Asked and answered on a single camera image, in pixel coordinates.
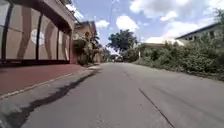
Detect dark green tree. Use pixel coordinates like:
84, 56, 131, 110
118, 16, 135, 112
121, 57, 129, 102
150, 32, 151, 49
106, 29, 139, 55

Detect palm plants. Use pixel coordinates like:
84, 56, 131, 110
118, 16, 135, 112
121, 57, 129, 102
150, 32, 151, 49
74, 33, 102, 66

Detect grey asphalt road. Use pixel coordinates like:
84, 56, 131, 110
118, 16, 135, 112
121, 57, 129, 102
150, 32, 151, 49
19, 62, 224, 128

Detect yellowish house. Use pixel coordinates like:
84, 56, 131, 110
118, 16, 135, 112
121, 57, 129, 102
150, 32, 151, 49
71, 20, 105, 64

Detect pale roofed building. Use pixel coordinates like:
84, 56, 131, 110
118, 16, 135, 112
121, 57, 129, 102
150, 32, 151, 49
142, 36, 186, 48

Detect overgrown green bushes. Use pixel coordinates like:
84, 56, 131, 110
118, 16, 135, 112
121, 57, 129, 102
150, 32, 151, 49
123, 32, 224, 82

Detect grey concrete kerb strip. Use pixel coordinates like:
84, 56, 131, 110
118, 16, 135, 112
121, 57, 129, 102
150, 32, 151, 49
0, 67, 102, 128

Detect red paved pavement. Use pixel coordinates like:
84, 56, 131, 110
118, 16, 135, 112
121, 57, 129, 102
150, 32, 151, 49
0, 63, 87, 97

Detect building with patterned panels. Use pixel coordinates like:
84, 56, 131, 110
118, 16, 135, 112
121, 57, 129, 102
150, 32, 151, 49
0, 0, 78, 66

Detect white building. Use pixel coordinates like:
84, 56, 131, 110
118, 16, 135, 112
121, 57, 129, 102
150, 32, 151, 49
174, 22, 224, 43

